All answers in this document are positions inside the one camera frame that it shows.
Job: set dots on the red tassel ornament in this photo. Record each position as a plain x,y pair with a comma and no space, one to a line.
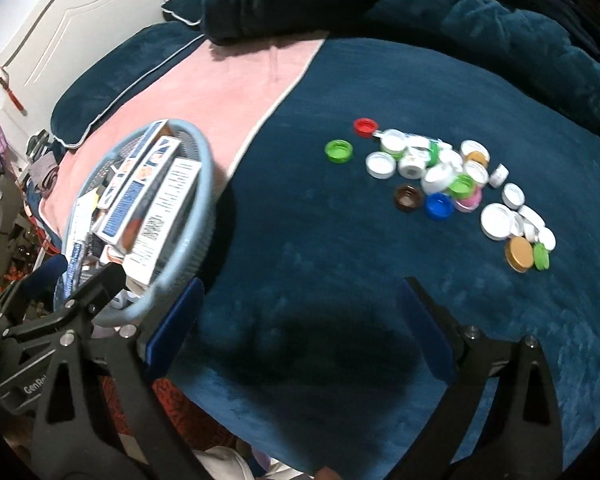
5,84

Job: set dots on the blue white medicine box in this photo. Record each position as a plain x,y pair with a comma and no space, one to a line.
144,143

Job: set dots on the brown bottle cap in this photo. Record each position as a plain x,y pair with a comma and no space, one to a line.
408,198

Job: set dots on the orange bottle cap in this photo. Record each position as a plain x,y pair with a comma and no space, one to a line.
478,157

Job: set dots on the white round cap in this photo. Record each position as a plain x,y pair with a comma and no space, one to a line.
513,196

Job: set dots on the white cap with label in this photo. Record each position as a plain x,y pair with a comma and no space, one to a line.
412,167

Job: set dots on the large white jar lid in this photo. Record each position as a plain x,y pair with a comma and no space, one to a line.
497,222

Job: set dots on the dark blue bedspread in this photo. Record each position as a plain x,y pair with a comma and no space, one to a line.
300,348

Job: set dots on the red bottle cap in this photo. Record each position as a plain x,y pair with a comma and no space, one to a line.
365,127

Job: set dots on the pink bottle cap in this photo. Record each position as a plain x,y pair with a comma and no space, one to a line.
470,203

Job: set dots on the blue orange medicine box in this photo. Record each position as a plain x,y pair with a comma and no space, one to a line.
123,219

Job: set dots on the white ribbed cap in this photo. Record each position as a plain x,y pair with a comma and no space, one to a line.
437,178

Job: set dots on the small green bottle cap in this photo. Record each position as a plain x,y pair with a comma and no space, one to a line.
338,151

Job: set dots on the green edge cap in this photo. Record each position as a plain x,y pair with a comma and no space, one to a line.
541,256

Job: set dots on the gold metal lid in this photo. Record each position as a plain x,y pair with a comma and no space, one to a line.
519,254

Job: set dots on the large green bottle cap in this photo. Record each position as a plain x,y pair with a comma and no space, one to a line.
463,187

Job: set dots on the white text medicine box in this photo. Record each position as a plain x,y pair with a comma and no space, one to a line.
140,263

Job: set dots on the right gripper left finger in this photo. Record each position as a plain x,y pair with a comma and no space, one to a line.
164,338

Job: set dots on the dark blue quilt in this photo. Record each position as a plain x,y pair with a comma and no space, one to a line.
546,47

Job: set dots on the white headboard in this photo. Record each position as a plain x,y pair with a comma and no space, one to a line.
57,42

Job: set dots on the pink blanket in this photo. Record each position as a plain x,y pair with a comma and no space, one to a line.
225,92

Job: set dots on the white tilted cap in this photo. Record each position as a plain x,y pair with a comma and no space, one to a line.
498,176

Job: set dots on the blue bottle cap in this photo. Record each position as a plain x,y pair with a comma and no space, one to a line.
439,206

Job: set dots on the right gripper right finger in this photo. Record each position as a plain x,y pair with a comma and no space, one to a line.
439,335

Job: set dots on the light blue mesh basket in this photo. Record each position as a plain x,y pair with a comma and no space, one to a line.
185,249

